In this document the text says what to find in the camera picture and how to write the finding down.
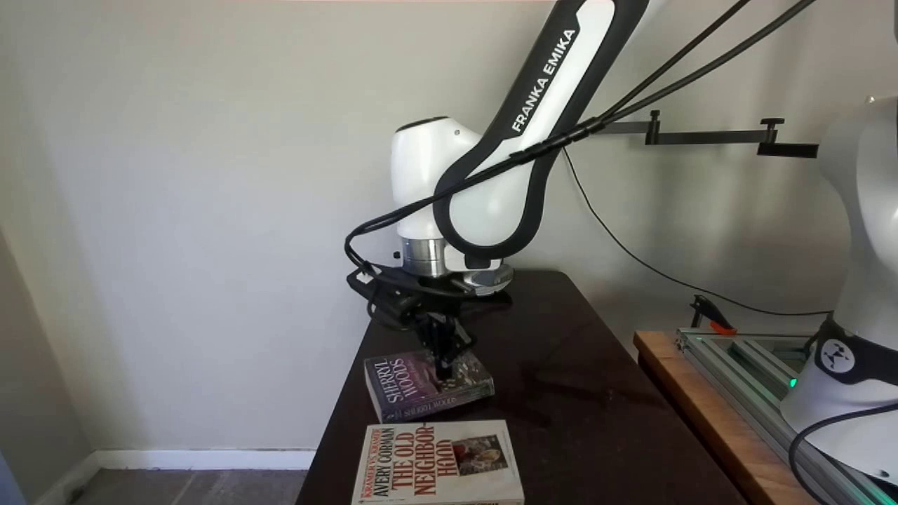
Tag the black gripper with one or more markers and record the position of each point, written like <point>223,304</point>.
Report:
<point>433,309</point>

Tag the dark purple paperback book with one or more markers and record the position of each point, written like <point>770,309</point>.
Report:
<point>421,389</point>

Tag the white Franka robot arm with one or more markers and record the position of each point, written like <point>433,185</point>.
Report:
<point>523,121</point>

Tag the cream paperback book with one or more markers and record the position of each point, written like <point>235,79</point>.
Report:
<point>436,465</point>

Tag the white baseboard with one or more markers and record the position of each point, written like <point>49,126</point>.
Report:
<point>204,461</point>

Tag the red and black clip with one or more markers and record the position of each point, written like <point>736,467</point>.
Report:
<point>715,316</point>

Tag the wooden base board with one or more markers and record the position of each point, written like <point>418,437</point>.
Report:
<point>711,410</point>

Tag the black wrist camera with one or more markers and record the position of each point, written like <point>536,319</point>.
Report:
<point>378,284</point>

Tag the aluminium rail frame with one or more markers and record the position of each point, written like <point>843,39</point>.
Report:
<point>757,374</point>

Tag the black camera boom bar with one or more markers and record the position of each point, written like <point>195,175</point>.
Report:
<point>718,137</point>

